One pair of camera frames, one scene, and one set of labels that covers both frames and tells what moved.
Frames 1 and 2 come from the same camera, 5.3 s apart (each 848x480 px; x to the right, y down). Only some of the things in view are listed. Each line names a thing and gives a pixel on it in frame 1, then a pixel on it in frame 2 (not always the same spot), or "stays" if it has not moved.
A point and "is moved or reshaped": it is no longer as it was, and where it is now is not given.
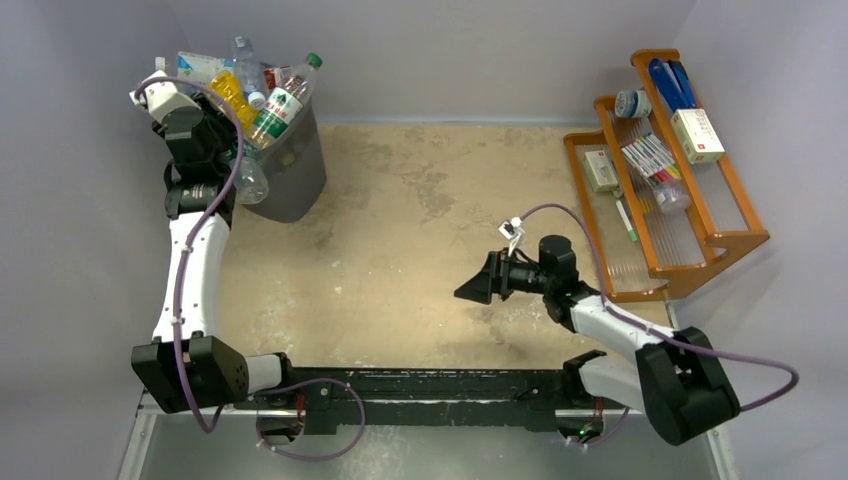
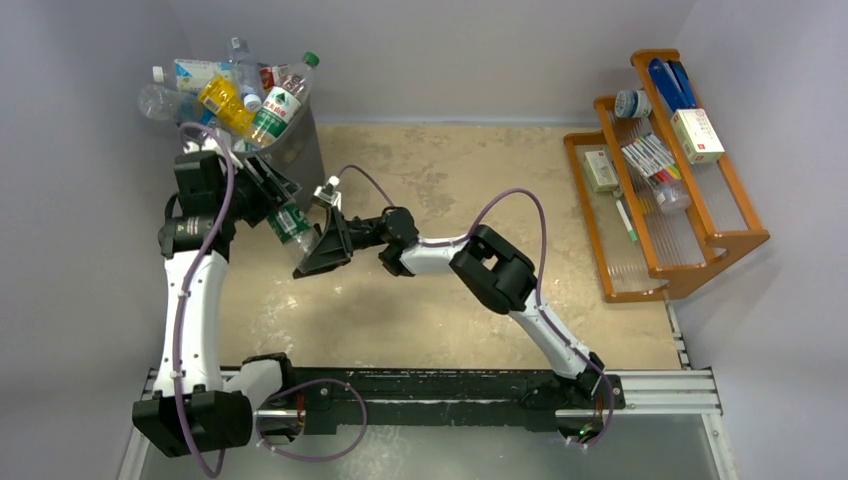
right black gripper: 498,275 -> 337,233
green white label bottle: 284,103 stays
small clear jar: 672,197 stays
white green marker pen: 626,220 stays
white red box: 696,136 stays
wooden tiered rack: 661,200 stays
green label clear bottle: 251,183 is moved or reshaped
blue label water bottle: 195,67 is moved or reshaped
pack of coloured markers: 651,158 stays
